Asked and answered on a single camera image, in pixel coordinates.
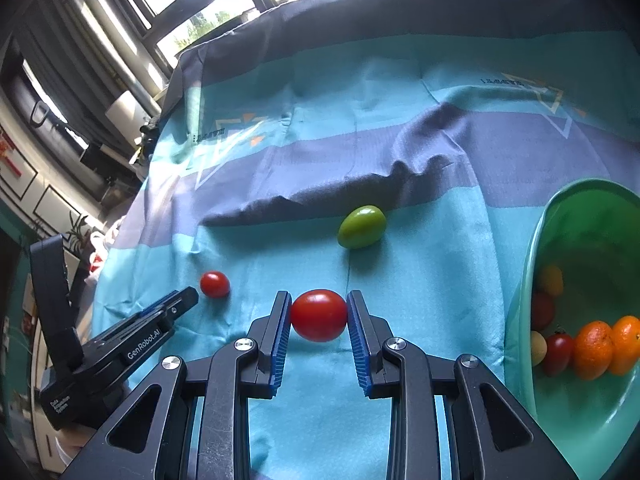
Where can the large brown kiwi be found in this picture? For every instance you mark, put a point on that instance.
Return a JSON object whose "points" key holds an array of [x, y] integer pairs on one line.
{"points": [[551, 280]]}

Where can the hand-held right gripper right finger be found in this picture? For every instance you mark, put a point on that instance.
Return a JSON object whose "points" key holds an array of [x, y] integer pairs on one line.
{"points": [[357, 345]]}

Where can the green houseplant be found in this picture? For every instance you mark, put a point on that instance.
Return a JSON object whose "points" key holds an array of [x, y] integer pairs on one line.
{"points": [[77, 235]]}

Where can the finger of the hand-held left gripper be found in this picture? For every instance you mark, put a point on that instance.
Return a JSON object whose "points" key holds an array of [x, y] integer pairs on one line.
{"points": [[185, 299]]}

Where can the green mango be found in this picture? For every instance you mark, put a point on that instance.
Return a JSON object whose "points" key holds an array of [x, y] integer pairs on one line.
{"points": [[362, 227]]}

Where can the green plastic bowl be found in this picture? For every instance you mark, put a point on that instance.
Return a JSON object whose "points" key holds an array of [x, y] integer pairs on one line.
{"points": [[590, 220]]}

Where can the grey curtain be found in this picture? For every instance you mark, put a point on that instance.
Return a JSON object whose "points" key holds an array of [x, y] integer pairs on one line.
{"points": [[100, 60]]}

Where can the white plastic bag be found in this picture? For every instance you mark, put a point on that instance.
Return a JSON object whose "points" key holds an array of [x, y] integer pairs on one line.
{"points": [[102, 255]]}

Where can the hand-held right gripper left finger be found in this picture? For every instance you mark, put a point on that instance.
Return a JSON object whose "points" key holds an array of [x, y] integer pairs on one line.
{"points": [[282, 340]]}

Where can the small pale kiwi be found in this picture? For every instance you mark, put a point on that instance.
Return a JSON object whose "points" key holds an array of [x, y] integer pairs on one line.
{"points": [[537, 349]]}

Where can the small red tomato with stem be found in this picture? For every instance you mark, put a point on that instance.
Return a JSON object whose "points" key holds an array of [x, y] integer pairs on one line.
{"points": [[559, 354]]}

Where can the red wall decoration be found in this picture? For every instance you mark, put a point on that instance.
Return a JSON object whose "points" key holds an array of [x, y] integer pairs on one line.
{"points": [[7, 160]]}

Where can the orange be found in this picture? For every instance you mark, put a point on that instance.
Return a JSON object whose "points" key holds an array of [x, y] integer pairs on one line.
{"points": [[627, 345], [593, 350]]}

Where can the large red tomato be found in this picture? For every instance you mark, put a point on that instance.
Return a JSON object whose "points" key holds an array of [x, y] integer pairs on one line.
{"points": [[319, 315]]}

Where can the teal and purple striped blanket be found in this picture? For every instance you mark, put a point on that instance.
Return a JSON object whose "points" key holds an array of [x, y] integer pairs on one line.
{"points": [[425, 260]]}

